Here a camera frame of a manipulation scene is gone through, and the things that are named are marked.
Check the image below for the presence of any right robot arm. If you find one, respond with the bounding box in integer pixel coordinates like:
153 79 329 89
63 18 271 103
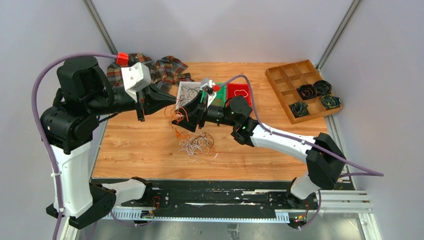
172 94 345 209

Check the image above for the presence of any wooden compartment tray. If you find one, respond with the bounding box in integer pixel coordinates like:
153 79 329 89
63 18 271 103
265 59 343 124

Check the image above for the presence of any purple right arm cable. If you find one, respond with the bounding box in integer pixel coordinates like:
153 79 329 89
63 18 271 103
211 74 385 229

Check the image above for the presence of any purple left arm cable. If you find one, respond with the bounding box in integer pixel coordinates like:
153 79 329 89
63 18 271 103
31 51 130 240

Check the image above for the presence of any rolled dark sock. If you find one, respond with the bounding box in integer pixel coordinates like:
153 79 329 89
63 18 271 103
289 101 309 118
320 94 341 110
296 84 317 100
313 80 332 97

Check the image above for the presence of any white cable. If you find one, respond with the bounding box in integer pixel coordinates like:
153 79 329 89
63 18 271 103
178 134 220 164
231 87 251 100

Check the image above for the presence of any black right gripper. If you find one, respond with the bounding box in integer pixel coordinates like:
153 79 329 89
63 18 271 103
172 91 237 133

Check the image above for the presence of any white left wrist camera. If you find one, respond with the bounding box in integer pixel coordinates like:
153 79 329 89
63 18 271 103
121 62 152 102

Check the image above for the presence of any red plastic bin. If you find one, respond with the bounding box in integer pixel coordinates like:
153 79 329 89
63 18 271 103
225 83 252 107

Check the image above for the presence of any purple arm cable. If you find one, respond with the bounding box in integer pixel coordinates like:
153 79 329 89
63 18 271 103
211 74 385 229
31 51 130 240

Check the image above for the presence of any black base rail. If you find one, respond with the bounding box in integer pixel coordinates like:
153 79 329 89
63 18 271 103
109 179 321 220

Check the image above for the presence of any white plastic bin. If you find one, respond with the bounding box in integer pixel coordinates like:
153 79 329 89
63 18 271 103
175 81 201 110

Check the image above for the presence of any plaid cloth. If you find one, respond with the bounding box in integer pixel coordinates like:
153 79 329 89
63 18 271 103
105 52 195 95

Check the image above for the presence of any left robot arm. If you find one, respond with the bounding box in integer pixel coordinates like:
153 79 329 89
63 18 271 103
31 53 177 230

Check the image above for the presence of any green plastic bin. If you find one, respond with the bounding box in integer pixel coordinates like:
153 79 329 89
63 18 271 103
201 82 227 107

